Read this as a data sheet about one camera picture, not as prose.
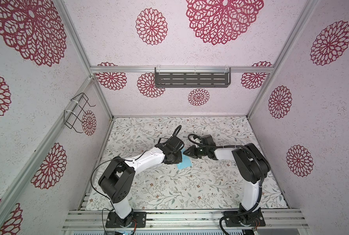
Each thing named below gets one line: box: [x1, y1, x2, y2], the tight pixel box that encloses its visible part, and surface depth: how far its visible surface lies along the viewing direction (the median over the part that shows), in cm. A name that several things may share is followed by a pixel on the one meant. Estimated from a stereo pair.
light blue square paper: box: [177, 147, 193, 170], surface depth 96 cm
